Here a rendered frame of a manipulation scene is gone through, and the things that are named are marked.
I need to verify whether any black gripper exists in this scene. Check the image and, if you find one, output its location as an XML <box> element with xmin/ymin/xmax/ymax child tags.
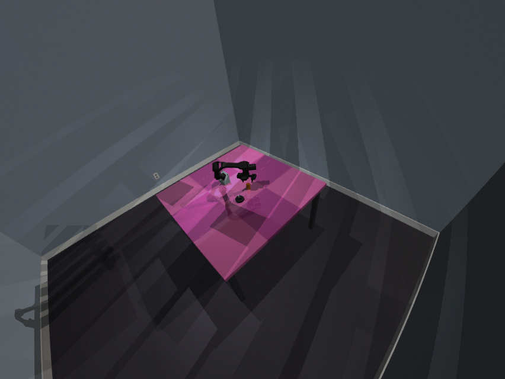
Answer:
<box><xmin>236</xmin><ymin>171</ymin><xmax>257</xmax><ymax>182</ymax></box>

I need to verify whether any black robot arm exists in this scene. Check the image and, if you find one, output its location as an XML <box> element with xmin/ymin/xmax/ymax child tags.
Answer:
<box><xmin>212</xmin><ymin>160</ymin><xmax>256</xmax><ymax>181</ymax></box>

